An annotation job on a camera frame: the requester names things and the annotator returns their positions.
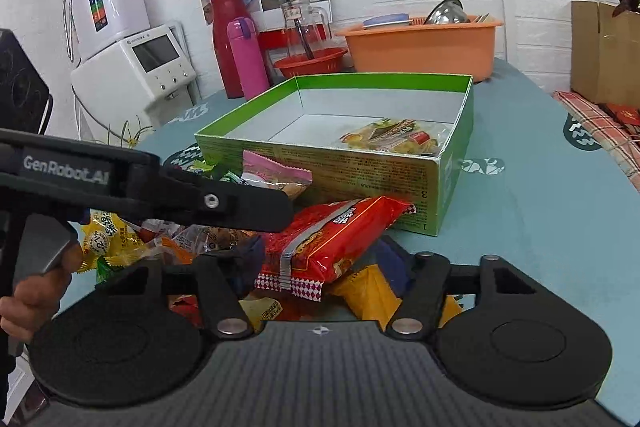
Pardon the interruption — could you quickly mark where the red instant noodle packet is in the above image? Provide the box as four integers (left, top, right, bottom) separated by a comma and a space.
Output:
255, 196, 411, 303

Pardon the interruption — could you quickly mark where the person's left hand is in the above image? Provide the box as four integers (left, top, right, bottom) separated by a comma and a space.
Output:
1, 243, 82, 343

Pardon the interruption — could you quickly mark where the orange yellow snack packet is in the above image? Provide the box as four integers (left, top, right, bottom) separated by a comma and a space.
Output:
326, 263, 464, 332

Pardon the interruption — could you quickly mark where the pink snack packet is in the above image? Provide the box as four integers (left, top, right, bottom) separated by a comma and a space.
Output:
241, 150, 312, 200

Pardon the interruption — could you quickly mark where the green cardboard box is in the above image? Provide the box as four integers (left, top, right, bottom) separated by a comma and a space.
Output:
195, 72, 473, 236

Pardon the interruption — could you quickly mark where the clear yellow snack packet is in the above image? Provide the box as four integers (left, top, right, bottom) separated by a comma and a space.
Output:
338, 118, 451, 156

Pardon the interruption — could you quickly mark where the white water purifier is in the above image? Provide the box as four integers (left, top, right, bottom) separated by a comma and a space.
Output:
72, 0, 151, 62

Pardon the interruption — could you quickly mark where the red plastic basket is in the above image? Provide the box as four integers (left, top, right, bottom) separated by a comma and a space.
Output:
273, 46, 347, 79

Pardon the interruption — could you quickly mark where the pink thermos bottle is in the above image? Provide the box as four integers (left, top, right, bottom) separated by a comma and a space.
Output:
227, 17, 270, 101

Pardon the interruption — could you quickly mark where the glass pitcher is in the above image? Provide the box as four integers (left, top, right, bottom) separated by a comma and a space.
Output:
281, 0, 332, 60

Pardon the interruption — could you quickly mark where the dark red thermos jug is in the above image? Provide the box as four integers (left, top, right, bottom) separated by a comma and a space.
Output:
210, 0, 248, 98

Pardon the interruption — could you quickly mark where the orange plastic basin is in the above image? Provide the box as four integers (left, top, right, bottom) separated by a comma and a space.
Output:
337, 17, 503, 82

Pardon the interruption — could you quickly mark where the steel bowl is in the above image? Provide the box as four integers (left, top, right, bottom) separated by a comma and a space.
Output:
424, 0, 470, 25

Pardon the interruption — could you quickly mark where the brown cardboard box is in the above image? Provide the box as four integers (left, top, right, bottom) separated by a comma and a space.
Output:
570, 1, 640, 108

